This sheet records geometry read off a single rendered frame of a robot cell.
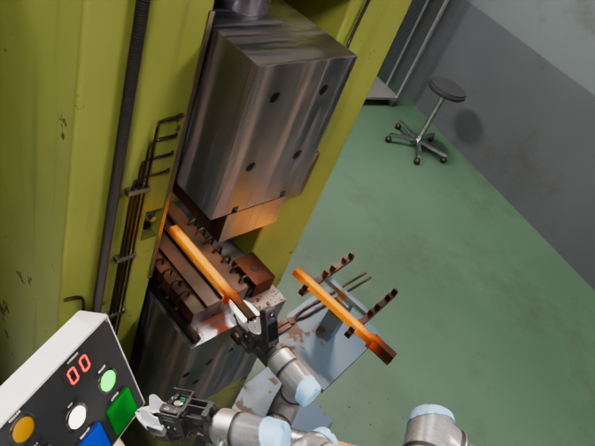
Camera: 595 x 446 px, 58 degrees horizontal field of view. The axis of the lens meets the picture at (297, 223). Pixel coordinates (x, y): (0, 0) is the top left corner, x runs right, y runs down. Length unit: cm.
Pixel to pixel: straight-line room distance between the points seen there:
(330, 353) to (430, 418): 65
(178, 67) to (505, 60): 427
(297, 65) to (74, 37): 41
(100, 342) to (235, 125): 54
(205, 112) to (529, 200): 403
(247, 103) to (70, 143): 34
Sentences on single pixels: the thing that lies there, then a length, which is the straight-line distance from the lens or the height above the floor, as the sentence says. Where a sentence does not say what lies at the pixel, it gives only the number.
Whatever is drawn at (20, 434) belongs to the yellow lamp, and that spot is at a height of 116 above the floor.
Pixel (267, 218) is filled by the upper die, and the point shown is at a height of 130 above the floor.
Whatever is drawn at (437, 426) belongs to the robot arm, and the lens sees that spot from 150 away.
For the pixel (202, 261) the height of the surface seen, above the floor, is 101.
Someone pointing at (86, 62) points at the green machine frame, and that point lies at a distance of 102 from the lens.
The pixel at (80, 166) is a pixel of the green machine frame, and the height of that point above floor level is 148.
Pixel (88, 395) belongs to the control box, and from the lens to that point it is 126.
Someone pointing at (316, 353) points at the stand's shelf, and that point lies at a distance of 203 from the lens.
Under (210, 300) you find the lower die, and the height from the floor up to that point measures 99.
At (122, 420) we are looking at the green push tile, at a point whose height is 100.
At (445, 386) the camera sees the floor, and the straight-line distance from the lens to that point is 318.
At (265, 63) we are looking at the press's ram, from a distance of 106.
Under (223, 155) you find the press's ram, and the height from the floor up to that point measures 154.
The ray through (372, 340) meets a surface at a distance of 179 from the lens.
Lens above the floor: 220
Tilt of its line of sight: 38 degrees down
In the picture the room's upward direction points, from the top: 24 degrees clockwise
